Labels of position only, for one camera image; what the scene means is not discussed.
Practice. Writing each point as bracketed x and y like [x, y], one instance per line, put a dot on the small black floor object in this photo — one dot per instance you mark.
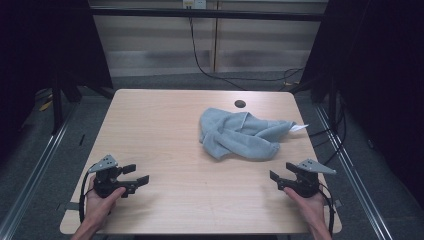
[82, 140]

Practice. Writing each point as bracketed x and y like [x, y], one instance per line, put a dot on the white wall power outlet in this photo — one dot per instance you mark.
[194, 4]

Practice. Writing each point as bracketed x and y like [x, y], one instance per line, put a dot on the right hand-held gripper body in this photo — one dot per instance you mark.
[308, 181]

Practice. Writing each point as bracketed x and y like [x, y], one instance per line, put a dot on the light blue folded towel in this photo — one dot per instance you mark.
[40, 50]

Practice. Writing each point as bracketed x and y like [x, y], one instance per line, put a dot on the yellow floor object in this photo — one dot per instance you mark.
[45, 105]

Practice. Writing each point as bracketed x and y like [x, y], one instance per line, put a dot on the grey-blue towel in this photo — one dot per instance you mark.
[240, 136]

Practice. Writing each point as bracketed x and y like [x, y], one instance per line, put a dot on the metal floor rail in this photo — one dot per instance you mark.
[36, 170]
[353, 173]

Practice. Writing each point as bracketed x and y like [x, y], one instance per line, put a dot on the black stand leg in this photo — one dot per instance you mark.
[57, 106]

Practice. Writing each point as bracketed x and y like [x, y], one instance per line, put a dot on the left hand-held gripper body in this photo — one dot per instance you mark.
[104, 181]

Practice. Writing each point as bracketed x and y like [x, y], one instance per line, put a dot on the black horizontal frame bar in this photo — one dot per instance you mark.
[200, 14]

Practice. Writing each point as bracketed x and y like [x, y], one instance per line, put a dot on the person's right hand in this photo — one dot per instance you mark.
[313, 210]

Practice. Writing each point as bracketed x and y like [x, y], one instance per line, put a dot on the person's left hand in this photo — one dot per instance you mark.
[98, 210]

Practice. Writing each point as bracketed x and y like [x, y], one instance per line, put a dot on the black curtain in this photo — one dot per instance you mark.
[383, 83]

